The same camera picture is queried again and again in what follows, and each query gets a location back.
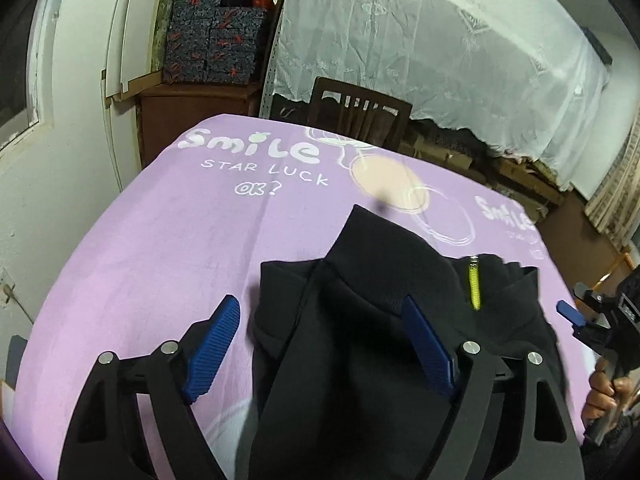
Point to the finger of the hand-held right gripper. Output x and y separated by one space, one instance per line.
592 294
570 312

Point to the stack of dark patterned boxes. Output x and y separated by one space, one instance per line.
210 45

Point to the window with white frame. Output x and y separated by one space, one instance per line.
30 60

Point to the white perforated shelf post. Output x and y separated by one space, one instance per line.
270 70

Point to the dark wooden chair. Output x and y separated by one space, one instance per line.
360 110

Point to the beige patterned curtain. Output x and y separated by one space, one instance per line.
617 195

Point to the purple printed blanket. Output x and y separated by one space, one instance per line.
150 260

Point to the wall socket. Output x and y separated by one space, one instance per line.
6 287

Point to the brown wooden cabinet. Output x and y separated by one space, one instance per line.
200 105

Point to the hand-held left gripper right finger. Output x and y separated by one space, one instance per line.
427 345

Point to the white lace curtain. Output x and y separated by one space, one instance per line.
450 60

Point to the white boards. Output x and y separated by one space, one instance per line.
130 25

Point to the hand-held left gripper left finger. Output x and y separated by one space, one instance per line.
212 347

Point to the black jacket with yellow lining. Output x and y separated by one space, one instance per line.
350 360

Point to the pile of cardboard boxes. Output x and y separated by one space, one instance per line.
480 165

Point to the person's right hand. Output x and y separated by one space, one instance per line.
607 390

